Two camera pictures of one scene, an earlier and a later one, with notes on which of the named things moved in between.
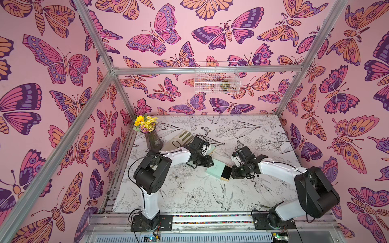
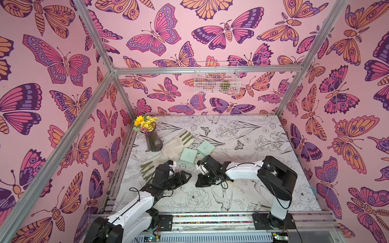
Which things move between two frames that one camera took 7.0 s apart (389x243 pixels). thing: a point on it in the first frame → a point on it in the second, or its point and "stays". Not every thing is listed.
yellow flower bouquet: [145, 124] stays
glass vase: [154, 143] stays
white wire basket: [217, 77] stays
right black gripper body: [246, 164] → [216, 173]
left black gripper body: [202, 161] → [171, 183]
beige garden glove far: [177, 141] stays
